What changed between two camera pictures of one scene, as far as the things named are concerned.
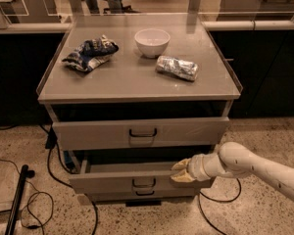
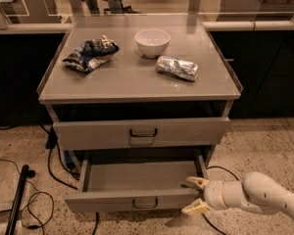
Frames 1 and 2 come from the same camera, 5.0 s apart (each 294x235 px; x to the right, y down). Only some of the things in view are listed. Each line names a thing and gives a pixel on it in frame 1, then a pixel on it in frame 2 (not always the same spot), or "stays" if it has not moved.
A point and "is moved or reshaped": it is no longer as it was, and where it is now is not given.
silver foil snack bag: (176, 67) stays
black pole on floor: (24, 176) stays
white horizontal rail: (205, 25) stays
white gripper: (195, 167) to (215, 192)
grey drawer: (132, 179) is moved or reshaped
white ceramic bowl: (151, 42) stays
